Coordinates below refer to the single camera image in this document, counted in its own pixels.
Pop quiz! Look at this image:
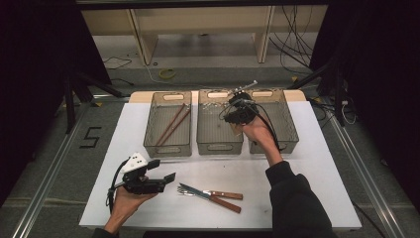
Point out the white table cover sheet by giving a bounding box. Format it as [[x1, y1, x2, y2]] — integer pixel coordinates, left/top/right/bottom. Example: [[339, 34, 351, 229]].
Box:
[[78, 100, 363, 231]]

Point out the black metal stand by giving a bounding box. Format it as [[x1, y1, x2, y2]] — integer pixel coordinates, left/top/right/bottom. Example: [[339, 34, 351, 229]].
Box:
[[286, 59, 349, 128]]

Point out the person's right hand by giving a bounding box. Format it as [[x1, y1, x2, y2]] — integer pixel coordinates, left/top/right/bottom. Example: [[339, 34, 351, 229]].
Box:
[[242, 118, 282, 159]]

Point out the light wooden desk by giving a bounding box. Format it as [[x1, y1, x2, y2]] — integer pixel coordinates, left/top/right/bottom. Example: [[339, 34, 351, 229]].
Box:
[[81, 4, 328, 65]]

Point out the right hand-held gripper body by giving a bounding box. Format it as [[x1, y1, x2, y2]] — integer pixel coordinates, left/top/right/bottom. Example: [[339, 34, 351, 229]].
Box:
[[224, 79, 261, 126]]

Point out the black tripod stand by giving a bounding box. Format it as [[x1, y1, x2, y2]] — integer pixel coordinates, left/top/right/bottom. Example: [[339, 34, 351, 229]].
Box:
[[63, 70, 129, 135]]

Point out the person's left hand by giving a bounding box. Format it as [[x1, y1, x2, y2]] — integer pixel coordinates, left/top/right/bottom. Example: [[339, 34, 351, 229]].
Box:
[[112, 186, 158, 226]]

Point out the dark curtain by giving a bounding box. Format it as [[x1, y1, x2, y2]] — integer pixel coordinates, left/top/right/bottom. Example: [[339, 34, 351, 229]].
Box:
[[0, 0, 112, 207], [309, 0, 420, 214]]

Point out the bundle of black cables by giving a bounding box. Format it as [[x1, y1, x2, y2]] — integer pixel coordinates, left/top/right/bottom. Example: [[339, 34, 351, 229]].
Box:
[[268, 4, 315, 72]]

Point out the yellow tape roll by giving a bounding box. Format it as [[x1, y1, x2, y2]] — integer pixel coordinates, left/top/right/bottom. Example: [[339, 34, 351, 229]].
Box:
[[157, 67, 177, 80]]

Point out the left hand-held gripper cable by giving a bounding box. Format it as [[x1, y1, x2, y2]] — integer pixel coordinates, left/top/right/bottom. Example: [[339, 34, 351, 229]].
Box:
[[106, 158, 131, 213]]

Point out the thin black floor cable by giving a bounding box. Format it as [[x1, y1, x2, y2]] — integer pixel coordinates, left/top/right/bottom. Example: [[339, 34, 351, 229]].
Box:
[[102, 56, 133, 71]]

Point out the fork with wooden handle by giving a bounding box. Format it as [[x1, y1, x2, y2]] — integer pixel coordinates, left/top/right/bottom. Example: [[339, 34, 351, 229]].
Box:
[[176, 185, 245, 201]]

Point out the grey translucent plastic bin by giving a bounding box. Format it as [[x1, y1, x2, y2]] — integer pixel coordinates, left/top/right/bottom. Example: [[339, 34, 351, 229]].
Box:
[[244, 88, 300, 155], [196, 88, 245, 157], [143, 90, 193, 159]]

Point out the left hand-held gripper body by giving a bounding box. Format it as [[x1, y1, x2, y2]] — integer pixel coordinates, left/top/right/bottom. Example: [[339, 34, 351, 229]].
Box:
[[120, 152, 166, 195]]

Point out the aluminium floor rail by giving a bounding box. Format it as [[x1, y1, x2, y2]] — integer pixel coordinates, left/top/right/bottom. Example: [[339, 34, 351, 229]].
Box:
[[325, 107, 406, 238], [11, 95, 100, 238]]

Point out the white floor cable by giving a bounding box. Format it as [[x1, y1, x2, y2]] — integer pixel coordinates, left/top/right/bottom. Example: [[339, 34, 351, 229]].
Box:
[[142, 62, 199, 89]]

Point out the white plug with cable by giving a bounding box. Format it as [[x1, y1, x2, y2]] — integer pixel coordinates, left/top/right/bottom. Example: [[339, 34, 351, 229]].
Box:
[[340, 98, 359, 126]]

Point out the knife with wooden handle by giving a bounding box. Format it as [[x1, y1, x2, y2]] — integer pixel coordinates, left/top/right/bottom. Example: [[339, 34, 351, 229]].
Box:
[[178, 182, 243, 214]]

